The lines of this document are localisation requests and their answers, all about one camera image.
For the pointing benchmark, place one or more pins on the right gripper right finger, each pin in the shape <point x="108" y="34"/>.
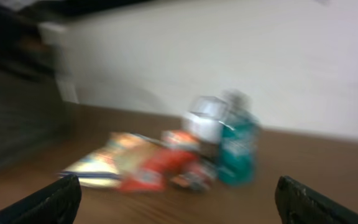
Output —
<point x="298" y="204"/>

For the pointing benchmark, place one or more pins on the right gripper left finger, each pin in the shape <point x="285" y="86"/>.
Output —
<point x="57" y="203"/>

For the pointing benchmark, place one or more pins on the beige snack bag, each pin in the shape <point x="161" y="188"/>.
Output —
<point x="107" y="166"/>

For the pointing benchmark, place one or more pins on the teal mouthwash bottle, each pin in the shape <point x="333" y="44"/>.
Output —
<point x="237" y="149"/>

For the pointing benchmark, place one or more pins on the red snack bag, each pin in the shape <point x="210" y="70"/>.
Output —
<point x="151" y="175"/>

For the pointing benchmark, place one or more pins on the hex wrench set packet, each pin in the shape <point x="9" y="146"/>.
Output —
<point x="196" y="177"/>

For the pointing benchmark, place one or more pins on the orange snack packet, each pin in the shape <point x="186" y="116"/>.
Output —
<point x="178" y="139"/>

